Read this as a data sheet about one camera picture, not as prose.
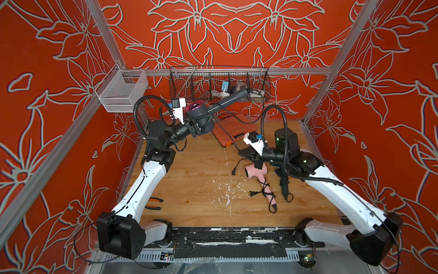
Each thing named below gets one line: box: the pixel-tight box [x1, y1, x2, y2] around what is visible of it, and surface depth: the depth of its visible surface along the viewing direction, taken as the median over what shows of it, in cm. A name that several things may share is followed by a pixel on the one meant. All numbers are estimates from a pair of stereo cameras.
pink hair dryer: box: [244, 162, 278, 212], surface depth 87 cm
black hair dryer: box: [186, 88, 250, 135], surface depth 60 cm
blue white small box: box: [221, 81, 230, 92], surface depth 85 cm
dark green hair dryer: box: [279, 166, 289, 201], surface depth 87 cm
